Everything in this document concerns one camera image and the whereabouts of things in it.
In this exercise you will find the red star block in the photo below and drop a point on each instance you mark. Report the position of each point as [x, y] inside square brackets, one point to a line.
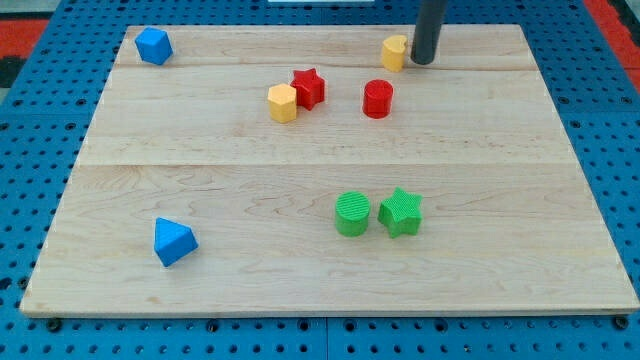
[310, 88]

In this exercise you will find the blue triangle block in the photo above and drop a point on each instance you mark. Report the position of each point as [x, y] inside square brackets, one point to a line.
[172, 241]

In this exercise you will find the yellow hexagon block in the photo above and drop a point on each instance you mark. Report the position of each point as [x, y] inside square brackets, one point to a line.
[282, 102]

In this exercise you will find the green cylinder block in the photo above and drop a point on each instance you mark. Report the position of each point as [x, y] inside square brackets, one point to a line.
[352, 210]

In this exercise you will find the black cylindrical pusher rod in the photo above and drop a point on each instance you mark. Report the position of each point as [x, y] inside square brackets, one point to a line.
[427, 31]

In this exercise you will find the wooden board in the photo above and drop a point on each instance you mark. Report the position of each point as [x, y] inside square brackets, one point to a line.
[509, 228]

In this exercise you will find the blue cube block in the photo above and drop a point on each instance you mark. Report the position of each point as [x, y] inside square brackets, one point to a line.
[154, 46]

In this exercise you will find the red cylinder block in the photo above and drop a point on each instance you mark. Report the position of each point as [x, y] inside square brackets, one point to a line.
[377, 100]

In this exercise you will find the yellow heart block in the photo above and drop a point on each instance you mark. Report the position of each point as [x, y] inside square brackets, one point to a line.
[393, 52]

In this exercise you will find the green star block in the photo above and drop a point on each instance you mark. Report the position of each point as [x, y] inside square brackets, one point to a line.
[400, 214]

